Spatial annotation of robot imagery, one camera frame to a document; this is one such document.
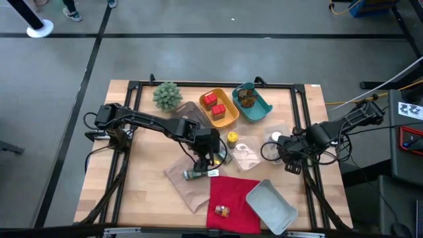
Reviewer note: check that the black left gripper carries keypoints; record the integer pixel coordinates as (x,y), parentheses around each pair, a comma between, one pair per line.
(208,142)

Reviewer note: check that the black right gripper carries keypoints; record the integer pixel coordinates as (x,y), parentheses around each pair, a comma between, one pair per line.
(297,145)

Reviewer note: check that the white-lid spice jar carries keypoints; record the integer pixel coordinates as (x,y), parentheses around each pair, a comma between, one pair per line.
(276,136)

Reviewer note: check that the yellow-lid spice jar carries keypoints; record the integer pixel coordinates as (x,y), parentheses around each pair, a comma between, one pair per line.
(232,136)

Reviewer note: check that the small snack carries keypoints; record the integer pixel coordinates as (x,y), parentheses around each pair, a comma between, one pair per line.
(222,211)

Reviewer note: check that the red-lid patterned spice tin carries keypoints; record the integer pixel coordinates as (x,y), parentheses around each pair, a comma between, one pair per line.
(210,100)
(218,111)

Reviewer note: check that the taco seasoning packet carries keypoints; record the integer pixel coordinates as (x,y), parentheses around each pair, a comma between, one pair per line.
(249,102)

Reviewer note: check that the brown seasoning packet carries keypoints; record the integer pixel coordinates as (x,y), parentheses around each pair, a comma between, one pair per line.
(246,92)

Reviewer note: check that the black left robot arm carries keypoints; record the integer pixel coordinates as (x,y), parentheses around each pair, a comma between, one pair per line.
(148,120)

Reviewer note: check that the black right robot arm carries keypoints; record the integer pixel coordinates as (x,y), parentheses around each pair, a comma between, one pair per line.
(350,120)

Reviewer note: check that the clear plastic bin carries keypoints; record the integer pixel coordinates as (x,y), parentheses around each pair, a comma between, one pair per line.
(246,155)
(284,152)

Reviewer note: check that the tan cloth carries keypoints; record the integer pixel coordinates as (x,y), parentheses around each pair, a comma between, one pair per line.
(188,195)

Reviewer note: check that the red cloth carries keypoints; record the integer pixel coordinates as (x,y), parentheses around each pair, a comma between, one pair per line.
(234,198)

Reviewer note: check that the grey translucent plastic bin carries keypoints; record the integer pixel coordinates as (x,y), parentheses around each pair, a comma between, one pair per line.
(190,112)

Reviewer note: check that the yellow plastic bin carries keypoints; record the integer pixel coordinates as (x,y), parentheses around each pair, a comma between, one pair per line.
(229,115)

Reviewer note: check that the teal plastic bin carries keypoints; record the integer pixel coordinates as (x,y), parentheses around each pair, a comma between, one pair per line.
(261,110)

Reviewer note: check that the artificial green plant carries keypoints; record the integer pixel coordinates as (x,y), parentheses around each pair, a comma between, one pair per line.
(167,96)

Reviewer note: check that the black equipment cabinet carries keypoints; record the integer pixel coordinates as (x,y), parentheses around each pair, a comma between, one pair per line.
(396,158)

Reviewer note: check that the red-framed device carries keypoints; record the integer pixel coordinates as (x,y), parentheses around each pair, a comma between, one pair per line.
(401,139)

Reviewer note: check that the black computer mouse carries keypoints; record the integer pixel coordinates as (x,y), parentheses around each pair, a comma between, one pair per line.
(401,231)

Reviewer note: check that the white printed sticker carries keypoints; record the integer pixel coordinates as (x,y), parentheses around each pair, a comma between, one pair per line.
(409,110)

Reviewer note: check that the blue floor box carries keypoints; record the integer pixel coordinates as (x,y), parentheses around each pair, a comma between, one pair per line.
(370,8)

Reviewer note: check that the dark chair leg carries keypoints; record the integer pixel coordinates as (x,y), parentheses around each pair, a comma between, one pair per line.
(10,147)

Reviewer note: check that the person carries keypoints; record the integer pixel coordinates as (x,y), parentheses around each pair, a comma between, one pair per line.
(73,15)

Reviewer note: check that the black pole white base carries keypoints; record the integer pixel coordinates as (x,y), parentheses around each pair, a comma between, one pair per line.
(39,29)

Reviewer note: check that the black frame clamp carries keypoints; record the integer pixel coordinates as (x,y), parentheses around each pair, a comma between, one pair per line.
(152,79)
(261,80)

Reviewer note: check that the aluminium camera rail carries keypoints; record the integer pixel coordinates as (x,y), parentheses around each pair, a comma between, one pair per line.
(122,231)

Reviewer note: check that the black neighbouring table frame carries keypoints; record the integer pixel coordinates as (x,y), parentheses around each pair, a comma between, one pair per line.
(380,85)

